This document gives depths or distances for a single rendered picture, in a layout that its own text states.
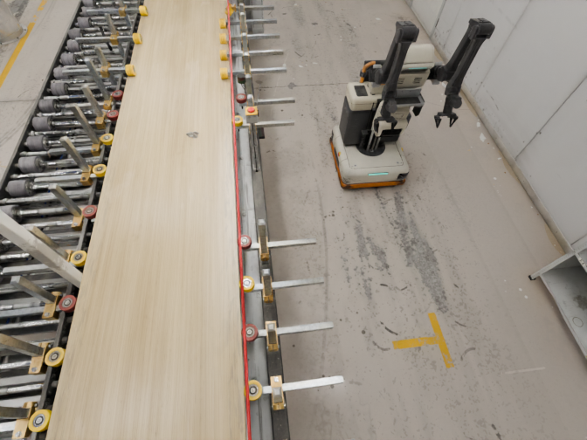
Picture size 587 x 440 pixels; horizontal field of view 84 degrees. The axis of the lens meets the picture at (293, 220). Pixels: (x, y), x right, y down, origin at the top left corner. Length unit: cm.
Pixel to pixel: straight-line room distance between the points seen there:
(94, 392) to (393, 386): 183
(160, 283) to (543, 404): 264
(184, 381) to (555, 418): 245
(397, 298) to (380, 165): 119
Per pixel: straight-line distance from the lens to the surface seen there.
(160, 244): 196
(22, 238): 169
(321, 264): 280
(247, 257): 213
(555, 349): 328
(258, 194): 229
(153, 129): 256
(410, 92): 262
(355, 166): 308
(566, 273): 346
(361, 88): 302
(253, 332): 167
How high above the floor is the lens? 253
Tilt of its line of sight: 58 degrees down
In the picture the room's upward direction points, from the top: 3 degrees clockwise
